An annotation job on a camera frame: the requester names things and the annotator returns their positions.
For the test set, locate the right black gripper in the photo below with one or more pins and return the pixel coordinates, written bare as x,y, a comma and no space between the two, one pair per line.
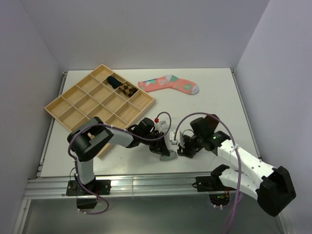
185,151

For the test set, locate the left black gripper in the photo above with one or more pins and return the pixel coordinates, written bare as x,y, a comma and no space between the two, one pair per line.
160,147

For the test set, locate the grey sock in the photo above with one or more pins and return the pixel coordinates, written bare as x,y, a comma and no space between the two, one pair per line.
172,156

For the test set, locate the brown striped sock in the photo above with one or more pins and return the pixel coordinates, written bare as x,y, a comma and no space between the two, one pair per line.
212,121

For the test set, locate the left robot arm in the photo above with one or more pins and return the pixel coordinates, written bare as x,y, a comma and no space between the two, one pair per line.
90,138

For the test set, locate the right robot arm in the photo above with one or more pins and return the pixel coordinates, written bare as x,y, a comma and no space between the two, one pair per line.
271,186

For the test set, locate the pink patterned sock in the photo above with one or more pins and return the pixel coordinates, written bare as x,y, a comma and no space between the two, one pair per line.
169,82

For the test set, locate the brown argyle rolled sock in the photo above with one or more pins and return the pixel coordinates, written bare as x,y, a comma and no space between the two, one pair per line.
128,90

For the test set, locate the wooden compartment tray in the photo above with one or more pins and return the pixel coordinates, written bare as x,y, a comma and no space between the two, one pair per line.
93,96

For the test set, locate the dark blue rolled sock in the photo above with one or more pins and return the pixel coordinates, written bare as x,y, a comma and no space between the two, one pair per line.
114,82

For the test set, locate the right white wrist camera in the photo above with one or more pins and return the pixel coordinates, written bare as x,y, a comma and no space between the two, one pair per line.
176,138

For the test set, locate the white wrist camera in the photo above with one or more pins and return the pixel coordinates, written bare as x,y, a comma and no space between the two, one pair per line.
161,125
176,138

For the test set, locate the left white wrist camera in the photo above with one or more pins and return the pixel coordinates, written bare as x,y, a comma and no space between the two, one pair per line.
161,125

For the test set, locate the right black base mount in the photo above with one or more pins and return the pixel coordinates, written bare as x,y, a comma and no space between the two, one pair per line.
219,195

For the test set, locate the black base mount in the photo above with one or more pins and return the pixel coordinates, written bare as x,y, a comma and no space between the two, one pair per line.
219,195
99,187

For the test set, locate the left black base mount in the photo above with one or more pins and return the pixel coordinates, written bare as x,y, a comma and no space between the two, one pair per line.
99,187

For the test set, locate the aluminium frame rail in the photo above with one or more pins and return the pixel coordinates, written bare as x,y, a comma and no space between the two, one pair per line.
121,186

